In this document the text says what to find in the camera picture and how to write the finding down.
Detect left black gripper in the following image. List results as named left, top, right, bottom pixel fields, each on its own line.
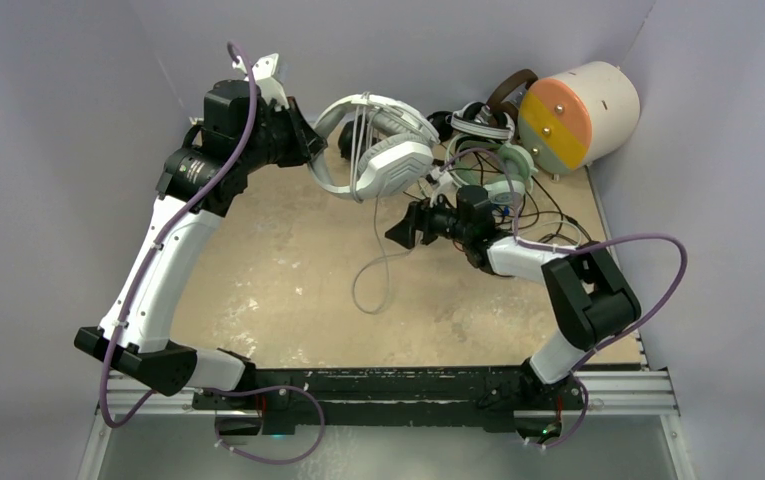
left=237, top=95, right=326, bottom=174

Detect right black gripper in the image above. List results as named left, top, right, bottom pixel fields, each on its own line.
left=385, top=190, right=471, bottom=250

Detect white grey headphones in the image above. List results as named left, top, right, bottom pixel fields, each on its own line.
left=308, top=92, right=440, bottom=203

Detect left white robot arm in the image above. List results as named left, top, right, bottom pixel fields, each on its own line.
left=74, top=80, right=326, bottom=409

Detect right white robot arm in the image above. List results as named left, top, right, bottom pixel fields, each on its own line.
left=385, top=185, right=641, bottom=407

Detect black blue headphones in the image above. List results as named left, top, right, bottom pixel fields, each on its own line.
left=337, top=120, right=379, bottom=162

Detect mint green headphones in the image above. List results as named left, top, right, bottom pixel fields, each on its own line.
left=445, top=134, right=537, bottom=208

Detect small black on-ear headphones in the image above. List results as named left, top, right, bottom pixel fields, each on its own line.
left=426, top=110, right=454, bottom=143

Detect white black headphones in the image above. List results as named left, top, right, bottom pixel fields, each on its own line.
left=450, top=101, right=515, bottom=142

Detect brown headphones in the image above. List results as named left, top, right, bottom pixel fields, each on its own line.
left=485, top=69, right=539, bottom=123

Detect round pastel drawer cabinet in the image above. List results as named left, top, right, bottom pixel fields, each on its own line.
left=518, top=61, right=641, bottom=176

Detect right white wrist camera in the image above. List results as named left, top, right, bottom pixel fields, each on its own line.
left=427, top=166, right=457, bottom=207

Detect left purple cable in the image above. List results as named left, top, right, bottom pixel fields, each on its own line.
left=98, top=40, right=327, bottom=465

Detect purple cable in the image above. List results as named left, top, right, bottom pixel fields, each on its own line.
left=431, top=146, right=689, bottom=452
left=98, top=40, right=327, bottom=465

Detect dark brown headphone cable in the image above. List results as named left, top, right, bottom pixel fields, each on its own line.
left=408, top=152, right=601, bottom=253

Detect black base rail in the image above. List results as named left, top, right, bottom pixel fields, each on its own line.
left=93, top=351, right=678, bottom=439

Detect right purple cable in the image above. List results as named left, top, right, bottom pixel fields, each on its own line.
left=431, top=146, right=689, bottom=452

